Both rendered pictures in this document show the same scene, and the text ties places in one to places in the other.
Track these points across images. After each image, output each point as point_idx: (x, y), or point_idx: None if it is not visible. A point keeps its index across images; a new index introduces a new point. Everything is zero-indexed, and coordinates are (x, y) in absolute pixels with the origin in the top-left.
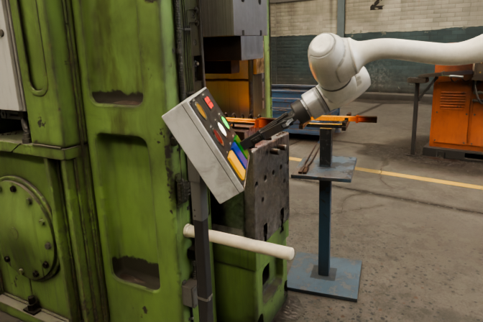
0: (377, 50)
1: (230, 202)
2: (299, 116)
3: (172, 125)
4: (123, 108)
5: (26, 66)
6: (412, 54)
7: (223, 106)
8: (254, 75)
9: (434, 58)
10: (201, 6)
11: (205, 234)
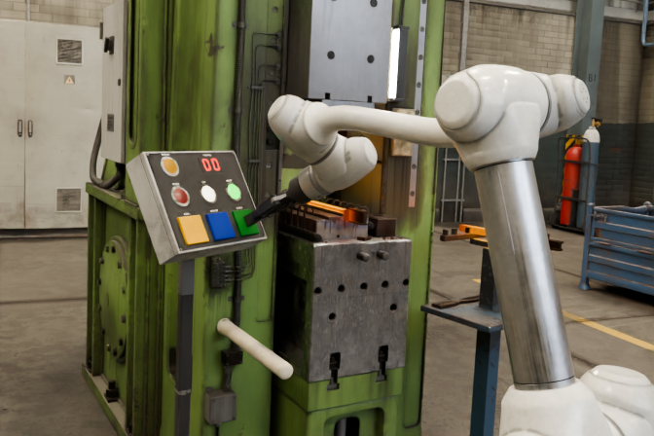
0: (331, 118)
1: (299, 311)
2: (291, 192)
3: (131, 174)
4: None
5: (128, 117)
6: (373, 127)
7: (357, 195)
8: (393, 157)
9: (403, 134)
10: (288, 62)
11: (185, 312)
